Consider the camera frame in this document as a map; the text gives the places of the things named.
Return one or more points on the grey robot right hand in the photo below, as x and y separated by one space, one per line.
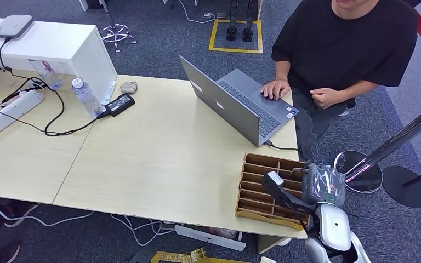
323 185

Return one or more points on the yellow patterned card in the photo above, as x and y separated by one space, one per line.
297 174

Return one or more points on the person's right forearm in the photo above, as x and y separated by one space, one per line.
282 70

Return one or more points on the person's left forearm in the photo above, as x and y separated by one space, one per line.
355 90

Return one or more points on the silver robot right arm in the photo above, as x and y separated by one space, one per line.
332 228

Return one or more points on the person's left hand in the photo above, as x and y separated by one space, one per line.
323 97

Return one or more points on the person's hand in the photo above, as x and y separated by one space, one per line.
276 89
323 97

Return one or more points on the person's right hand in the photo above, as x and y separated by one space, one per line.
276 89

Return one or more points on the person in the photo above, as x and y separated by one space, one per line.
341 47

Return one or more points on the cardboard slotted organizer box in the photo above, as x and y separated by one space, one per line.
257 192

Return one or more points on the grey laptop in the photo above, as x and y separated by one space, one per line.
232 105

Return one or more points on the yellow patterned board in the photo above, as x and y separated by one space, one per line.
181 257

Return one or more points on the black robot leg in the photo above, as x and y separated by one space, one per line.
232 21
249 21

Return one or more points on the small beige earbuds case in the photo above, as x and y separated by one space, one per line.
128 87

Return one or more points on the black power adapter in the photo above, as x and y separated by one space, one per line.
120 104

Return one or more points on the clear water bottle white cap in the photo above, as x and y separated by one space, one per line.
86 98

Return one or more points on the chrome chair base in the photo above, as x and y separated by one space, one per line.
117 34

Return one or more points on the white cabinet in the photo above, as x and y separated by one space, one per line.
50 49

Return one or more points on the white power strip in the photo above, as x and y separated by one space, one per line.
9 114

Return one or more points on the grey flat device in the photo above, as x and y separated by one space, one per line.
13 26

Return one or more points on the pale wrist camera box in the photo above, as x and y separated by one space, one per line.
275 178

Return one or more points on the black stanchion post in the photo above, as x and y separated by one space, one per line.
406 187

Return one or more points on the chrome stanchion post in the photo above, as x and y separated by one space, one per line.
395 141

